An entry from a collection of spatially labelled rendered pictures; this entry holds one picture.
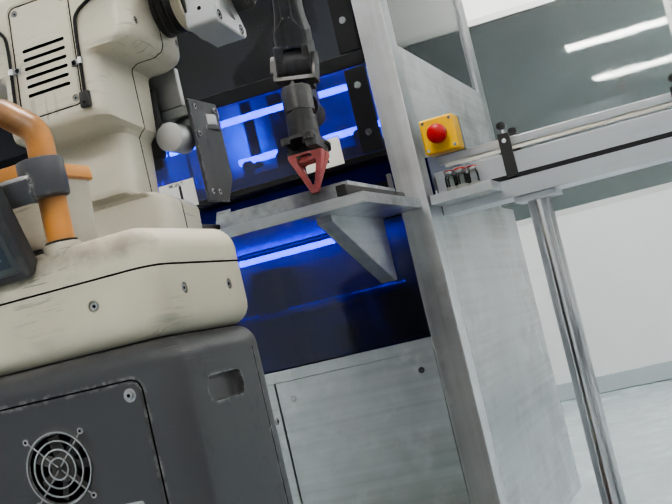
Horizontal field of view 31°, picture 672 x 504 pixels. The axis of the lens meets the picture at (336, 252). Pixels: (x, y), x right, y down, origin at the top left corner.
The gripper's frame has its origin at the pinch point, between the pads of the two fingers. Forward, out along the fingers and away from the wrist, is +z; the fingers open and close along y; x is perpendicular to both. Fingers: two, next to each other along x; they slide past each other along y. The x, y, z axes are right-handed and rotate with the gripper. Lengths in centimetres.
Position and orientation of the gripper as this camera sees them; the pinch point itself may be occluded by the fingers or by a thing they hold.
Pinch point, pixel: (314, 188)
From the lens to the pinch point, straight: 223.7
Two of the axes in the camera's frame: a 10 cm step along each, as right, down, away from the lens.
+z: 1.9, 9.6, -2.3
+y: 3.2, 1.6, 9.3
